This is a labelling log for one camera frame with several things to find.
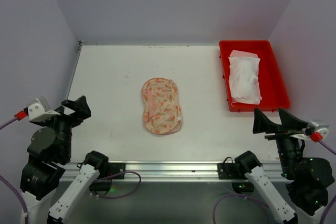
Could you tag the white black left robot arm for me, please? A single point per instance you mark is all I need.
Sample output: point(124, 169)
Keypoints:
point(48, 152)

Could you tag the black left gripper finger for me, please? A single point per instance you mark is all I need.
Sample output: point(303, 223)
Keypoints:
point(59, 111)
point(80, 108)

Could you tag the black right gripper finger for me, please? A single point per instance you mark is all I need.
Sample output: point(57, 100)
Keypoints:
point(290, 122)
point(262, 124)

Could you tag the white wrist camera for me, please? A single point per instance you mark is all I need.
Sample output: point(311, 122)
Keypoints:
point(39, 110)
point(315, 131)

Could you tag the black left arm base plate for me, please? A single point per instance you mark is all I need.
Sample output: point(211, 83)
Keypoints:
point(115, 168)

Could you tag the red plastic tray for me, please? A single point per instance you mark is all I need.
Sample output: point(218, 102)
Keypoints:
point(273, 90)

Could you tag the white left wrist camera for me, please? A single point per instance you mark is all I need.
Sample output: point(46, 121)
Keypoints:
point(39, 110)

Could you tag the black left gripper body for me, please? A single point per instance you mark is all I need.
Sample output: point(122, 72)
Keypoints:
point(66, 118)

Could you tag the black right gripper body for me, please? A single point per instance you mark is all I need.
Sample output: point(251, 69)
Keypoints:
point(282, 134)

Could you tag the floral pink laundry bag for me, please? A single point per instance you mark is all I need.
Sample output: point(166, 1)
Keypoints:
point(162, 112)

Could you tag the aluminium mounting rail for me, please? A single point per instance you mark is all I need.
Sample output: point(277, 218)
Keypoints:
point(174, 171)

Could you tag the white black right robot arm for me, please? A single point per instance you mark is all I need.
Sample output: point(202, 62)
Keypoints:
point(309, 177)

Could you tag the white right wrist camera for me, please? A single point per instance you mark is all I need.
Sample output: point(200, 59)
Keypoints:
point(315, 131)

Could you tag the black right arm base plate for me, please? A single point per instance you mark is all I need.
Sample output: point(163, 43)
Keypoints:
point(231, 168)

